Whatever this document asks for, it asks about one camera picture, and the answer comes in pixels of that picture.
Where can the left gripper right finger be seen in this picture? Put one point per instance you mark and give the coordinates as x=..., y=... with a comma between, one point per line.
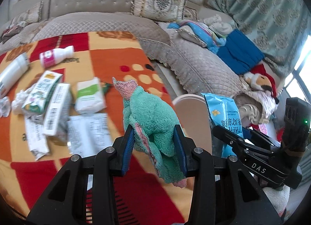
x=224, y=191

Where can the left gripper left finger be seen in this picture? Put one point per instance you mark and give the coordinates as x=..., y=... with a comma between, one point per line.
x=64, y=200

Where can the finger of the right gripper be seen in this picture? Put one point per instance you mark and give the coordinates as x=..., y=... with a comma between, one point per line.
x=237, y=143
x=259, y=139

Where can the light blue snack bag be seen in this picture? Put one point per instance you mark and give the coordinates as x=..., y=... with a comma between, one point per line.
x=223, y=111

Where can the white printed wrapper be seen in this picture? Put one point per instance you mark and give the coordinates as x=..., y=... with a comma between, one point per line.
x=88, y=135

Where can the green pink towel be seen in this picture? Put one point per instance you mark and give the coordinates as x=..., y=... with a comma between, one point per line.
x=153, y=121

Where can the white green medicine box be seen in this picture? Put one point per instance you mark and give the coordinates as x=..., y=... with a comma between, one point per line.
x=57, y=114

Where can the green white tissue pack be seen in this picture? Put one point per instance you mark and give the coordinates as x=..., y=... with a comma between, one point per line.
x=90, y=98

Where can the milk carton with cow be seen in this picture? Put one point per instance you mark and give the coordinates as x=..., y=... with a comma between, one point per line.
x=37, y=101

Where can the white tissue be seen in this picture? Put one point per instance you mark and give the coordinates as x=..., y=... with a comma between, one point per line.
x=19, y=100

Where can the small grey tissue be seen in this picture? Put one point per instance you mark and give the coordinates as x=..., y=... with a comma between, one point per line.
x=5, y=106

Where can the white gloved right hand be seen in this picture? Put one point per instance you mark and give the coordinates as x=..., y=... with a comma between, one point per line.
x=278, y=197

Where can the red plastic stool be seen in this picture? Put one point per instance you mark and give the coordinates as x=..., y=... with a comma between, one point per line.
x=261, y=128

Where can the plush toy with red hat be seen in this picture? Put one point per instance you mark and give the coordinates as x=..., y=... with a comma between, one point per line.
x=259, y=80

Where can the blue cushion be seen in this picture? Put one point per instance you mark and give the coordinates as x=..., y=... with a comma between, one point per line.
x=239, y=53

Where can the colourful striped blanket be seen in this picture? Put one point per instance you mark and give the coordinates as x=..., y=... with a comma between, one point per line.
x=213, y=40

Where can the grey edged pillow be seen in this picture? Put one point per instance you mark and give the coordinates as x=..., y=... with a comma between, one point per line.
x=188, y=34

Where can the beige clothes pile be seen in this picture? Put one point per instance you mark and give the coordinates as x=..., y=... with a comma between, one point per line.
x=216, y=24

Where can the teal patterned curtain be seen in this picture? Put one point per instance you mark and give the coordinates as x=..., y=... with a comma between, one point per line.
x=279, y=28

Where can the white thermos bottle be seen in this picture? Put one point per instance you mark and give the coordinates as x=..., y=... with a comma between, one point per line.
x=13, y=72

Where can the pink label yogurt bottle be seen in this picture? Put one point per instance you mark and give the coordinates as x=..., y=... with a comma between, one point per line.
x=55, y=56

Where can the large embroidered cushion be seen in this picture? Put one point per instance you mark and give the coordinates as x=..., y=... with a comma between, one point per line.
x=159, y=10

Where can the beige tufted sofa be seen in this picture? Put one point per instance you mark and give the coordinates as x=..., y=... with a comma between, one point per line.
x=197, y=69

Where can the clothes pile on sofa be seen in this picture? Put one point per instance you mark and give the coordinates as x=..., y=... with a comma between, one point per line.
x=10, y=32

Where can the small embroidered cushion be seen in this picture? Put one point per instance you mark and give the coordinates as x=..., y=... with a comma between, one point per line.
x=30, y=16

